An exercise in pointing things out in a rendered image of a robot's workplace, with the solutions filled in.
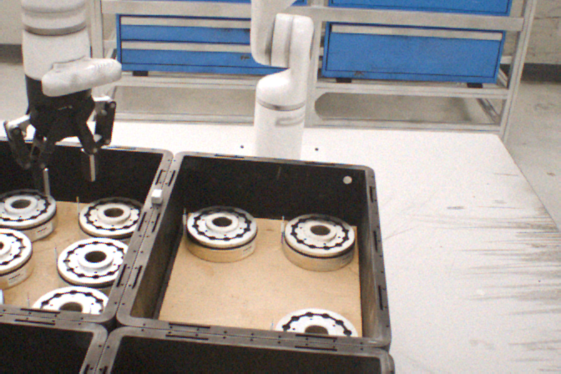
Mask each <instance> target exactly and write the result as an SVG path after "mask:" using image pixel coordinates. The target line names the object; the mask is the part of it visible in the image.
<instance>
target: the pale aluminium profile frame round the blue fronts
mask: <svg viewBox="0 0 561 374"><path fill-rule="evenodd" d="M536 3H537V0H523V6H522V11H521V15H520V17H507V16H493V15H478V14H464V13H435V12H419V11H403V10H387V9H370V8H337V7H323V5H324V0H312V4H311V6H300V5H290V6H289V7H288V8H286V9H285V10H283V11H282V12H280V13H284V14H291V15H299V16H305V17H309V18H311V20H312V21H313V23H314V27H315V37H314V44H313V49H312V50H313V52H312V56H311V65H310V70H309V75H308V84H307V95H306V111H305V120H304V128H321V129H374V130H401V131H427V132H452V133H477V134H496V135H498V137H499V138H500V139H501V140H502V142H503V144H504V145H505V146H506V143H507V138H508V131H509V128H510V124H511V120H512V116H513V109H514V105H515V101H516V97H517V93H518V86H519V82H520V78H521V74H522V70H523V63H524V59H525V55H526V51H527V46H528V40H529V35H530V31H531V27H532V23H533V15H534V11H535V8H536ZM90 12H91V29H92V47H93V58H95V59H105V58H111V59H114V56H115V54H116V51H117V43H116V22H115V25H114V27H113V30H112V32H111V34H110V36H109V40H104V21H103V13H123V14H153V15H181V16H207V17H229V18H251V3H222V2H198V1H172V0H90ZM322 21H328V22H347V23H382V24H399V25H416V26H432V27H448V28H478V29H493V30H508V31H517V36H516V40H515V44H514V48H513V56H502V57H501V62H500V63H506V64H510V69H509V72H508V77H506V76H505V74H504V73H503V72H502V70H501V69H499V70H498V78H497V82H496V85H497V86H483V85H482V84H481V83H459V82H455V83H456V84H444V83H404V82H383V81H361V80H351V78H336V79H317V70H318V68H322V59H323V58H319V55H321V56H323V50H324V48H320V42H321V36H325V31H326V26H321V24H322ZM126 71H127V70H122V78H121V79H120V80H119V81H116V82H113V83H108V84H105V85H101V86H98V87H95V88H94V96H95V98H98V97H99V96H100V95H101V94H105V95H107V96H108V97H110V98H111V99H112V100H114V95H115V93H116V90H117V87H118V85H119V86H150V87H179V88H232V89H256V86H257V84H258V83H259V81H260V80H261V79H263V78H264V77H246V76H219V75H193V74H166V73H149V71H133V72H132V73H126ZM464 84H466V85H464ZM325 92H333V93H356V94H400V95H421V96H443V97H464V98H475V99H476V101H477V102H478V104H479V105H480V107H481V108H482V110H483V112H484V113H485V114H486V115H487V117H488V119H489V120H490V122H468V121H445V120H420V119H372V118H347V117H322V115H319V114H318V113H317V112H316V110H315V108H314V107H315V100H317V98H319V97H320V96H321V95H322V94H324V93H325ZM491 99H502V100H503V101H502V108H501V112H500V113H499V111H498V110H497V108H496V107H495V105H494V104H493V102H492V101H491ZM254 120H255V115H254V114H212V113H183V112H153V111H122V110H117V109H116V111H115V117H114V122H115V123H146V124H207V125H236V126H254Z"/></svg>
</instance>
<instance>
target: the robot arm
mask: <svg viewBox="0 0 561 374"><path fill-rule="evenodd" d="M295 1H296V0H251V31H250V48H251V52H252V56H253V58H254V60H255V61H256V62H257V63H261V64H264V65H270V66H276V67H283V68H289V69H287V70H286V71H284V72H281V73H275V74H272V75H269V76H266V77H264V78H263V79H261V80H260V81H259V83H258V84H257V86H256V92H255V120H254V133H253V145H252V156H258V157H269V158H279V159H299V160H301V145H302V136H303V129H304V120H305V111H306V95H307V84H308V75H309V70H310V65H311V56H312V52H313V50H312V49H313V44H314V37H315V27H314V23H313V21H312V20H311V18H309V17H305V16H299V15H291V14H284V13H280V12H282V11H283V10H285V9H286V8H288V7H289V6H290V5H291V4H292V3H293V2H295ZM21 12H22V22H23V65H24V74H25V84H26V92H27V98H28V108H27V111H26V113H25V116H23V117H22V118H20V119H17V120H14V121H12V120H11V119H6V120H5V121H4V122H3V127H4V130H5V133H6V135H7V138H8V142H9V145H10V148H11V150H12V152H13V157H14V159H15V161H16V162H17V163H18V164H19V165H20V166H22V167H23V169H25V170H29V169H32V172H33V185H34V187H35V188H36V189H37V190H38V191H39V192H40V193H42V194H43V195H44V196H49V195H51V189H50V180H49V171H48V168H47V165H48V160H49V157H50V154H51V153H52V152H53V151H54V148H55V145H56V143H57V142H60V141H62V140H64V139H66V138H74V137H77V138H78V140H79V142H80V144H81V145H82V146H83V149H81V150H80V151H81V163H82V174H83V177H84V178H85V179H86V180H87V181H88V182H91V181H94V180H95V175H97V173H98V171H99V167H98V155H97V153H98V151H99V149H100V148H102V147H103V146H108V145H110V144H111V142H112V135H113V129H114V117H115V111H116V105H117V104H116V102H115V101H114V100H112V99H111V98H110V97H108V96H107V95H105V94H101V95H100V96H99V97H98V98H93V97H92V94H91V93H92V88H95V87H98V86H101V85H105V84H108V83H113V82H116V81H119V80H120V79H121V78H122V70H121V64H120V63H119V62H118V61H116V60H114V59H111V58H105V59H95V58H90V44H89V38H88V30H87V24H86V23H87V21H86V3H85V0H21ZM93 111H95V113H96V120H95V126H94V133H92V131H91V129H90V128H89V126H88V124H87V122H88V120H89V118H90V116H91V114H92V112H93ZM29 125H32V126H33V127H34V128H35V131H34V134H33V140H32V142H33V147H32V150H31V154H30V155H29V152H28V148H27V145H26V143H25V140H24V138H26V137H27V133H28V132H27V129H28V126H29ZM44 138H45V139H46V140H45V139H44Z"/></svg>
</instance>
